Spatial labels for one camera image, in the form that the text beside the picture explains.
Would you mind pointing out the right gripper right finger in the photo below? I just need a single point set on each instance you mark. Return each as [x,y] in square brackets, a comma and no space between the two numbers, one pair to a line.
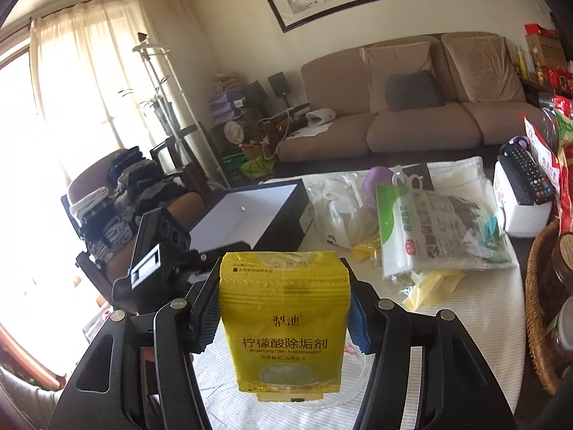
[458,390]

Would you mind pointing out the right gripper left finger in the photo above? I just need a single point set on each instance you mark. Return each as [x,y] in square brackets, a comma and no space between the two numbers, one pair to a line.
[137,373]

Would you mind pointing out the yellow descaler packet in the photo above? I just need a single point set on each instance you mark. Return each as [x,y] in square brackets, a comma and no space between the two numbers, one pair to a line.
[285,317]

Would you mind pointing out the green white printed plastic bag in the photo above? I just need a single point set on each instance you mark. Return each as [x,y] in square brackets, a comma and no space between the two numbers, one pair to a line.
[422,230]

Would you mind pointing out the clear plastic tub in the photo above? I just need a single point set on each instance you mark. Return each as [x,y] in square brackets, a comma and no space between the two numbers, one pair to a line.
[340,389]

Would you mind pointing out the pile of folded clothes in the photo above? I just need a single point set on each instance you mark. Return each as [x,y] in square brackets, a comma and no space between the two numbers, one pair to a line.
[109,198]

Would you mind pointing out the white striped tablecloth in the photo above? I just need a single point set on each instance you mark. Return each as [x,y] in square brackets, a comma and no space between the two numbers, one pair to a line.
[490,304]

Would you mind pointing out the yellow packets pile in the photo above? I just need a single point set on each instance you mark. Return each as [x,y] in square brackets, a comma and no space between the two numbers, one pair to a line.
[427,288]

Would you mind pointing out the black open storage box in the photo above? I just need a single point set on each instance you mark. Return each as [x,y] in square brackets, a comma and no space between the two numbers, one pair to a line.
[274,217]

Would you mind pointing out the wicker basket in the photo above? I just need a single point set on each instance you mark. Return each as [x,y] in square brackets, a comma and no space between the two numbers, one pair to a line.
[544,295]

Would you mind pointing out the white tissue box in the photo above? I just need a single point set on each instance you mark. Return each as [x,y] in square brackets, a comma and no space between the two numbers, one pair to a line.
[518,221]

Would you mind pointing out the white coat stand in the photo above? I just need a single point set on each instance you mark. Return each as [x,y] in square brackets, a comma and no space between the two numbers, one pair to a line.
[191,141]

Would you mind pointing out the black remote control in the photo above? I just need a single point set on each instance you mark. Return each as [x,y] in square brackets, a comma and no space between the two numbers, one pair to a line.
[529,185]

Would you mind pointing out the purple cup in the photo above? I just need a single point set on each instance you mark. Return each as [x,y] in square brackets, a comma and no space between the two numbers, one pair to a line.
[376,176]

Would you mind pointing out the brown sofa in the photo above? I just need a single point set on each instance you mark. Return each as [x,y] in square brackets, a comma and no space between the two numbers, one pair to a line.
[485,99]

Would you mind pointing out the dark cushion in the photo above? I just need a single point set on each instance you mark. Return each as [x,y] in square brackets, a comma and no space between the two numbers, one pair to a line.
[419,90]

